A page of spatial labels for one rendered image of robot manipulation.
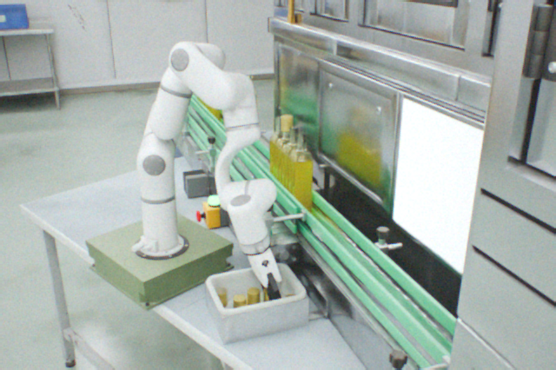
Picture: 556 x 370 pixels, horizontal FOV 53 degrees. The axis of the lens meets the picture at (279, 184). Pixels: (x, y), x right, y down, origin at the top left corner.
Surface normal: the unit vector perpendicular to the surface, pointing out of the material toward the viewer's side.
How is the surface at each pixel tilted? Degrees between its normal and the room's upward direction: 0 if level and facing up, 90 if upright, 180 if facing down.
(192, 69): 78
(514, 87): 90
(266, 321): 90
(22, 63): 90
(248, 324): 90
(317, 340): 0
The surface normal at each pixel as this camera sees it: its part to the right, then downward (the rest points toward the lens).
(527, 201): -0.94, 0.14
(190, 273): 0.71, 0.27
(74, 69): 0.35, 0.36
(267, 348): 0.00, -0.92
